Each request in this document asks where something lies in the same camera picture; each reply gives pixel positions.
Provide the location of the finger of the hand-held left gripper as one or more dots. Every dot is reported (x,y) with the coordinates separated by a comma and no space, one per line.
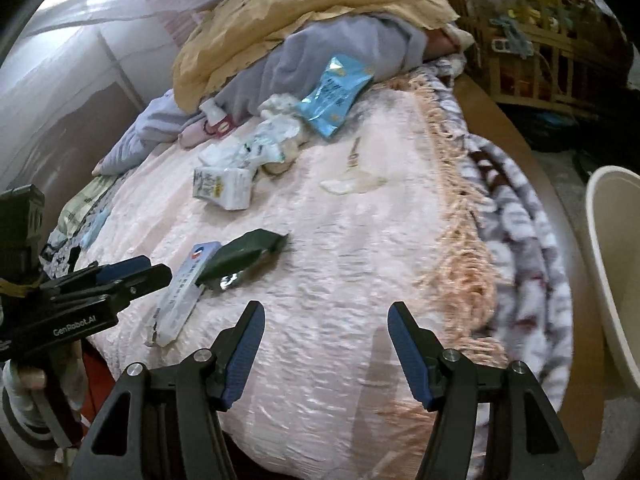
(122,267)
(152,276)

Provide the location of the white milk carton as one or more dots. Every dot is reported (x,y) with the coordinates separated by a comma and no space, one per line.
(220,187)

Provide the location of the white blue cardboard box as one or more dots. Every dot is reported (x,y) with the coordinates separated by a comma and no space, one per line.
(180,295)

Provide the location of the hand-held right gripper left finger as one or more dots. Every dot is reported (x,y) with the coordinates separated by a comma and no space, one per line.
(244,347)

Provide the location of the crumpled white tissue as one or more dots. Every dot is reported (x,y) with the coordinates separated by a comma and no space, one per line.
(279,105)

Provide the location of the brown white patterned blanket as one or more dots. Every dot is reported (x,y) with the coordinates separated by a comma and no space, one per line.
(520,240)

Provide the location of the wooden bed edge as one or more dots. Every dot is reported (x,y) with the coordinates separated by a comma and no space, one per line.
(545,160)

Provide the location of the dark green packet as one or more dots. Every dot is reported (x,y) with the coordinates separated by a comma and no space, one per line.
(240,255)

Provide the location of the clear plastic wrapper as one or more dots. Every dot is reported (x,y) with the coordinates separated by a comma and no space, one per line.
(350,182)

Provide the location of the person's left hand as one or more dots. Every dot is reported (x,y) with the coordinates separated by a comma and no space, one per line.
(27,377)

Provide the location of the pink white bottle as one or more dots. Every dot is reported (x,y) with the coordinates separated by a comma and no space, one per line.
(218,120)

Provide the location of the grey lavender garment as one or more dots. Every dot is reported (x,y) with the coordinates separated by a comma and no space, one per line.
(320,55)

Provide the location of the plaid cloth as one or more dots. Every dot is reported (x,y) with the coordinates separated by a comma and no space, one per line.
(80,205)

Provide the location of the wooden rack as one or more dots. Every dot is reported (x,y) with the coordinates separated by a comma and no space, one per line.
(550,60)

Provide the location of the light blue cloth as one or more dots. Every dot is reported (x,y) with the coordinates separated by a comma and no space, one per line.
(95,230)

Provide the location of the pink fringed bedspread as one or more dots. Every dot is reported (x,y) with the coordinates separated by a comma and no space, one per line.
(325,270)

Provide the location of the white sheer curtain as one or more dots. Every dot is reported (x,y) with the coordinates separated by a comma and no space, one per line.
(100,10)

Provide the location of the blue snack packet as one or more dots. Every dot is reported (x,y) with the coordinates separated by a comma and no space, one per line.
(330,95)

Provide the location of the small pink cloth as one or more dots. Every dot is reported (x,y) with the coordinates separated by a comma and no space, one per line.
(192,133)

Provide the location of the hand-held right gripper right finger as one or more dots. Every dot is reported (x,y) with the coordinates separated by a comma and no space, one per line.
(409,355)

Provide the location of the yellow quilt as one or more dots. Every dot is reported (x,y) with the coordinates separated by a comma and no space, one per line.
(300,10)

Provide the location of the cream round wad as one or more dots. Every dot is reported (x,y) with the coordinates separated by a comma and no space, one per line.
(290,152)

